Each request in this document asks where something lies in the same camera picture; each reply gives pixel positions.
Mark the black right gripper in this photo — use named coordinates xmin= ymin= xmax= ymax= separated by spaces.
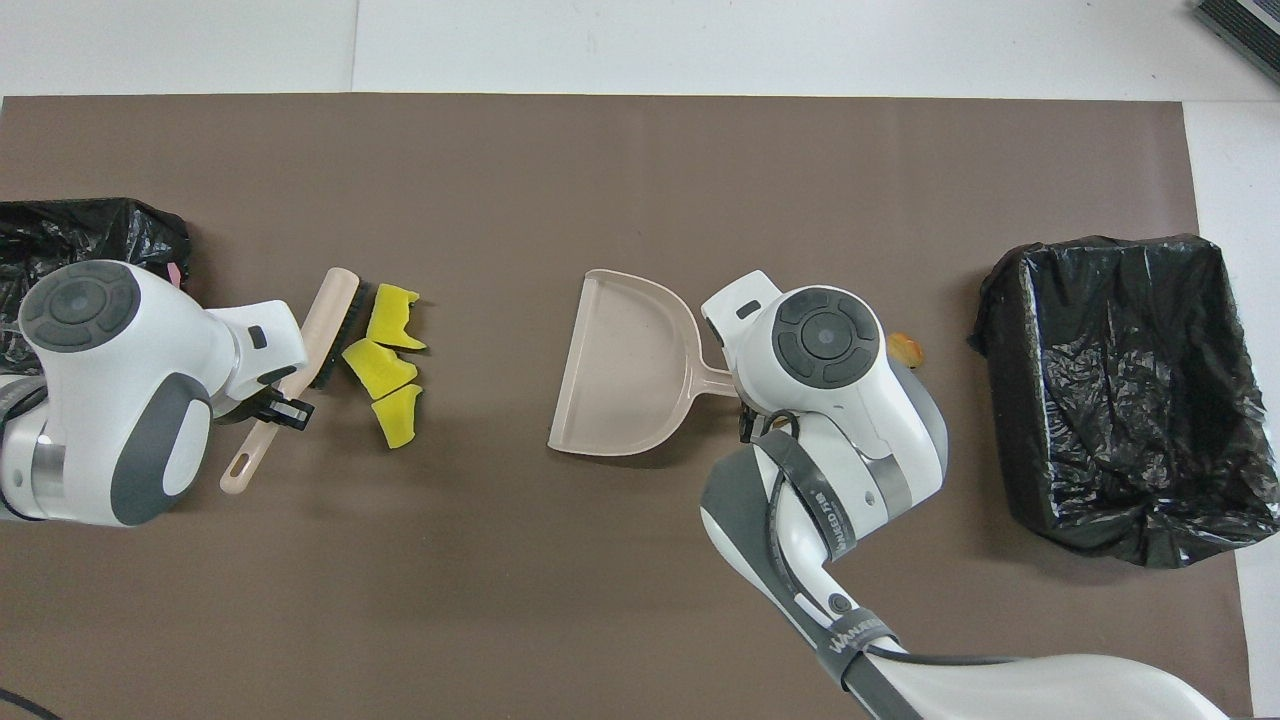
xmin=740 ymin=402 xmax=799 ymax=441

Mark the black bag lined bin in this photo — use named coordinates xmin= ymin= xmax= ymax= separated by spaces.
xmin=967 ymin=234 xmax=1280 ymax=570

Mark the dark grey ribbed device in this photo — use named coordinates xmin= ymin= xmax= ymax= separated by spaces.
xmin=1193 ymin=0 xmax=1280 ymax=86

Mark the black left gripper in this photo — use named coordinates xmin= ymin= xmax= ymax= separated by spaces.
xmin=218 ymin=368 xmax=316 ymax=432

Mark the black bag bin pink spot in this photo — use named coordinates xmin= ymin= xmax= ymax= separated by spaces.
xmin=0 ymin=197 xmax=192 ymax=381

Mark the large yellow sponge wedge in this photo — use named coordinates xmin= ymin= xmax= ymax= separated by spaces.
xmin=341 ymin=338 xmax=419 ymax=401

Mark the brown table mat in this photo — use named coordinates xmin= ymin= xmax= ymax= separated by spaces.
xmin=0 ymin=93 xmax=1256 ymax=720

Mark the small yellow sponge piece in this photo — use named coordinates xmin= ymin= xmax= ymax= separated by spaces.
xmin=371 ymin=383 xmax=424 ymax=450

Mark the beige hand brush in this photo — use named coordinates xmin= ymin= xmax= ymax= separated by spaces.
xmin=219 ymin=266 xmax=373 ymax=498

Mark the notched yellow sponge piece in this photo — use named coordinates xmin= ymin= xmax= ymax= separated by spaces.
xmin=365 ymin=283 xmax=429 ymax=352

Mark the beige plastic dustpan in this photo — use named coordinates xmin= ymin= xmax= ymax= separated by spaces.
xmin=547 ymin=268 xmax=741 ymax=459

